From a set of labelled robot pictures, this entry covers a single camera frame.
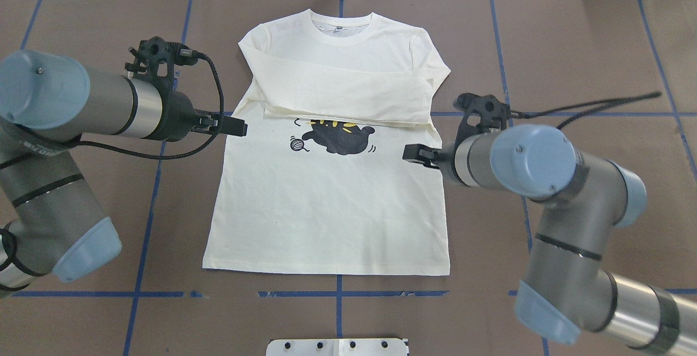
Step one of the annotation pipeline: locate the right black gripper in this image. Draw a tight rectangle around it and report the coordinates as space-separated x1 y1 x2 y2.
402 144 458 181

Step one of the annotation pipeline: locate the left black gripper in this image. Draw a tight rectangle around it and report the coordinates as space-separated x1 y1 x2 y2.
158 91 247 141

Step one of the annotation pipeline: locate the cream long-sleeve cat shirt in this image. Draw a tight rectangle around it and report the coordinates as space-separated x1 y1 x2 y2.
202 10 450 277

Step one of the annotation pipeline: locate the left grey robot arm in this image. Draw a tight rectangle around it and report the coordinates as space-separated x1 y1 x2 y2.
2 38 247 297

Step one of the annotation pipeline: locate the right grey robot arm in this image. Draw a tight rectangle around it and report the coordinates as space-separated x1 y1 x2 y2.
403 124 696 355

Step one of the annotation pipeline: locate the brown paper table cover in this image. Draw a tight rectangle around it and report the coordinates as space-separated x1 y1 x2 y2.
2 0 695 355

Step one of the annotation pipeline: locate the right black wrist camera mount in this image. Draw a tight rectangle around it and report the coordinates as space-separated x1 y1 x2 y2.
453 93 512 144

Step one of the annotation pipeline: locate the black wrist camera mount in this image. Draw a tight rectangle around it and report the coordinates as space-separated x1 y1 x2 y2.
453 93 512 144
125 36 201 93

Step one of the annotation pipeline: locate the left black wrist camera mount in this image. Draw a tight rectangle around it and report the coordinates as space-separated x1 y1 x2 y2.
125 36 201 93

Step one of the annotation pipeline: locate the white metal base plate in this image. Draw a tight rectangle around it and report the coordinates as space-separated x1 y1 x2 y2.
266 337 411 355

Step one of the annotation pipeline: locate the right braided black cable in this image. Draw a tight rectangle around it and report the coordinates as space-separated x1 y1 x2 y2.
510 91 663 130

